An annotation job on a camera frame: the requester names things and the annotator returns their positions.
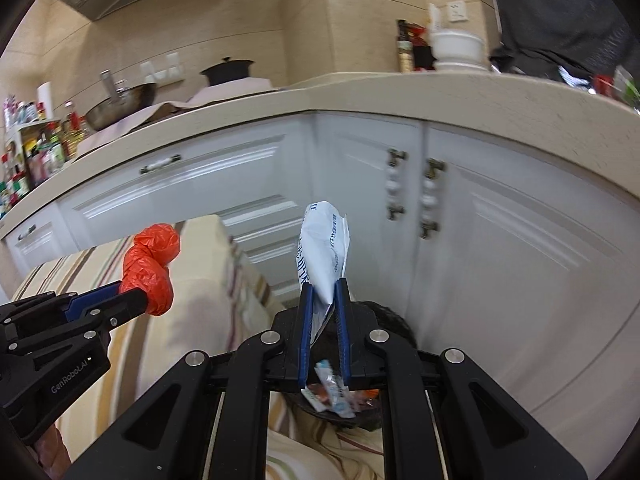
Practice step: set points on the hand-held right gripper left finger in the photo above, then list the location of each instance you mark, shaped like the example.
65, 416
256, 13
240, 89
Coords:
306, 330

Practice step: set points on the pink stove cover cloth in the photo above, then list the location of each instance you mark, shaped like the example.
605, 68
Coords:
225, 92

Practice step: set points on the black pot with lid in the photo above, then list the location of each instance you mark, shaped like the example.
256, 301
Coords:
227, 72

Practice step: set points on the stacked white bowls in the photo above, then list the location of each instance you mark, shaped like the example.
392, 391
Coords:
457, 52

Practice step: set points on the dark sauce bottle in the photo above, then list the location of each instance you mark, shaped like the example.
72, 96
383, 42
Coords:
405, 47

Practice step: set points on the white blue plastic wrapper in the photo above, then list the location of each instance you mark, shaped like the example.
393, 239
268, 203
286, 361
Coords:
322, 250

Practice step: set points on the colourful snack packets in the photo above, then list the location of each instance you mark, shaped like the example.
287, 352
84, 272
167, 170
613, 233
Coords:
607, 87

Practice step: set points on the crumpled red blue wrapper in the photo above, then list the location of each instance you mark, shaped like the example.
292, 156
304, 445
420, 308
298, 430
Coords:
332, 390

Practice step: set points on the cluster of condiment bottles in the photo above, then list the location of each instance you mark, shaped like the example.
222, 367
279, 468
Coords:
30, 165

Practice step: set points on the white cabinet door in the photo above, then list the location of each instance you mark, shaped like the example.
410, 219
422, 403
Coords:
525, 270
360, 170

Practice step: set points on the bin with black bag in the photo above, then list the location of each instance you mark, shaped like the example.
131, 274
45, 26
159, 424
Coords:
395, 325

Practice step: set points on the yellow cooking oil bottle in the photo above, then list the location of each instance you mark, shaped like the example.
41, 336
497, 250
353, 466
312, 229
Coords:
75, 132

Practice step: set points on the wide white cabinet drawer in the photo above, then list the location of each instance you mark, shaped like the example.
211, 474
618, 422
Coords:
200, 180

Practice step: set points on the red dark packet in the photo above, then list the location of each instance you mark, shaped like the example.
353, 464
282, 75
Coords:
424, 47

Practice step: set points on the narrow white cabinet drawer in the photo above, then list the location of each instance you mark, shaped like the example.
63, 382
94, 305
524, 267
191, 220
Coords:
40, 245

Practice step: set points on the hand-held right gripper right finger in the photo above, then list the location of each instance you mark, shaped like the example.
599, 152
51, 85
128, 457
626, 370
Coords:
342, 330

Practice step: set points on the dark grey cloth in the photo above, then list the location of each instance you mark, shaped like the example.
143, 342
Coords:
565, 10

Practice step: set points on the white wall switches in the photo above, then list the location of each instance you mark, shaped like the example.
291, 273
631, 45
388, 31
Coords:
161, 71

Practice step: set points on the metal wok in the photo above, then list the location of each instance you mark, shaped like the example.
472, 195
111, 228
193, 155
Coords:
125, 105

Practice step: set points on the beige kitchen countertop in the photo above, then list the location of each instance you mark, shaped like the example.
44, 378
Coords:
350, 95

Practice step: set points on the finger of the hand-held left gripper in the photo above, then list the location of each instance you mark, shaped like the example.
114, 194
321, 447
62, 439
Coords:
125, 306
95, 299

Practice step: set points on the striped tablecloth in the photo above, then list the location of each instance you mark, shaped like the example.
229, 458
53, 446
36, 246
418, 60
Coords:
200, 310

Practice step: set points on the white wall socket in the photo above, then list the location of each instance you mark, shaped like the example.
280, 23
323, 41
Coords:
457, 11

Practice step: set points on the red plastic bag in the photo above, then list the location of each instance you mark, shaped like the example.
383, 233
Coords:
150, 270

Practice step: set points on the white lower cabinet drawer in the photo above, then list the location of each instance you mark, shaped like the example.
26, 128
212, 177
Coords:
265, 230

